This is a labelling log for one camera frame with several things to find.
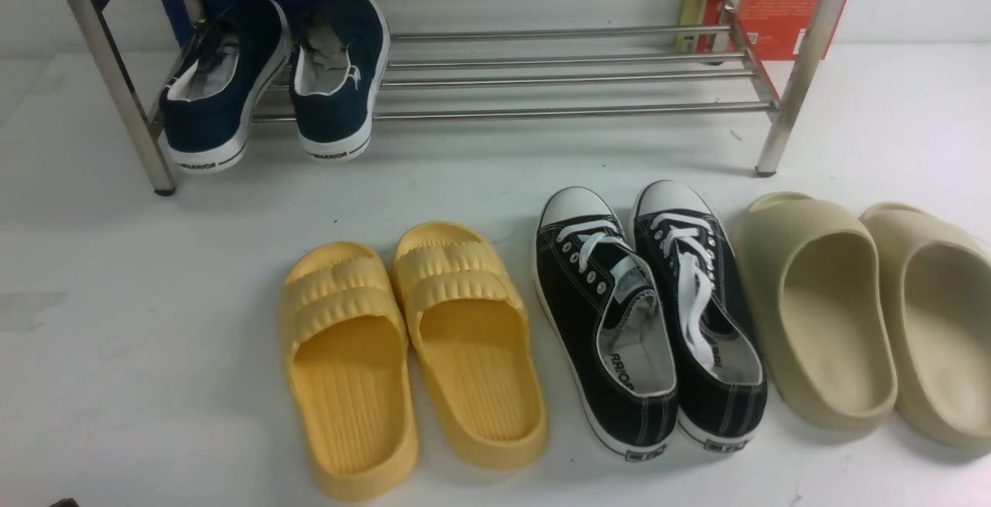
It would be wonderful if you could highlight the black canvas sneaker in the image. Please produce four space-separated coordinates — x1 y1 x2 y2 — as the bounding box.
630 181 769 454
533 187 678 462

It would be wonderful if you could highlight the stainless steel shoe rack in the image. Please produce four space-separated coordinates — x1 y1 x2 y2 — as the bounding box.
67 0 847 197

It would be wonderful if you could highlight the right navy canvas shoe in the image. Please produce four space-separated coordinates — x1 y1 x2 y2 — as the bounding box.
288 0 392 162

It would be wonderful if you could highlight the navy canvas shoe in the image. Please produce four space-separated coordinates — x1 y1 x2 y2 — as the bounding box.
288 0 392 162
159 0 293 174

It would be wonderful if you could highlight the left navy canvas shoe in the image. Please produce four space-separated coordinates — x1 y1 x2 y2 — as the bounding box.
159 0 293 174

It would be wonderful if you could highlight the red box behind rack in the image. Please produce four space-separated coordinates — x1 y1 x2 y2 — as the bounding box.
674 0 818 60

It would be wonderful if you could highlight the right yellow rubber slipper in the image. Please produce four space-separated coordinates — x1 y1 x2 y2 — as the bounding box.
393 221 549 471

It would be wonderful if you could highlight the yellow rubber slipper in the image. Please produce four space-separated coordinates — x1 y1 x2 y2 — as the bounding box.
277 242 419 502
393 221 549 471

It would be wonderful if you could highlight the left yellow rubber slipper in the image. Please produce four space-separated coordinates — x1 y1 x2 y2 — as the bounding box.
277 242 419 502

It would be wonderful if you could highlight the left beige foam slide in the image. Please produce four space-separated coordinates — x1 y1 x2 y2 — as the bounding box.
730 192 898 433

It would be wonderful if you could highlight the beige foam slide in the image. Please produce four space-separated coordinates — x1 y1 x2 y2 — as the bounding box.
860 201 990 454
730 192 898 433

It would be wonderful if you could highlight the right beige foam slide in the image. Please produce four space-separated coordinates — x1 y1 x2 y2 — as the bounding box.
860 201 990 454

